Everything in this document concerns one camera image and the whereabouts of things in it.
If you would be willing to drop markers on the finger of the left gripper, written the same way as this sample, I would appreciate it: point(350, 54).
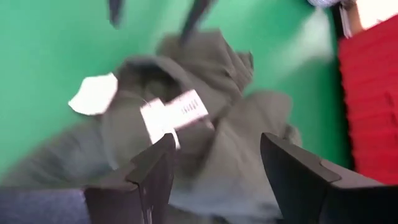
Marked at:
point(115, 12)
point(194, 18)

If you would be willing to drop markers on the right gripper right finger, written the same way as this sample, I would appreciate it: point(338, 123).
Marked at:
point(298, 174)

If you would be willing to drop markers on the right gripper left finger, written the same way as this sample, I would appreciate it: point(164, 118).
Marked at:
point(155, 186)

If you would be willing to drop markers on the dark green button shirt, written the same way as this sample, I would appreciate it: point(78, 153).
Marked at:
point(217, 124)

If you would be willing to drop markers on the red plastic laundry bin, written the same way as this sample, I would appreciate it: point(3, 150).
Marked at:
point(370, 102)

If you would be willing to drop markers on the white printed shirt label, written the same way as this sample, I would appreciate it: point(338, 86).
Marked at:
point(177, 112)

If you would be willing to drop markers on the plain white hang tag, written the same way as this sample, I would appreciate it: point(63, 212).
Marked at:
point(93, 95)

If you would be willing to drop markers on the light wooden desk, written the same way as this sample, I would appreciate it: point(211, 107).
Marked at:
point(376, 12)

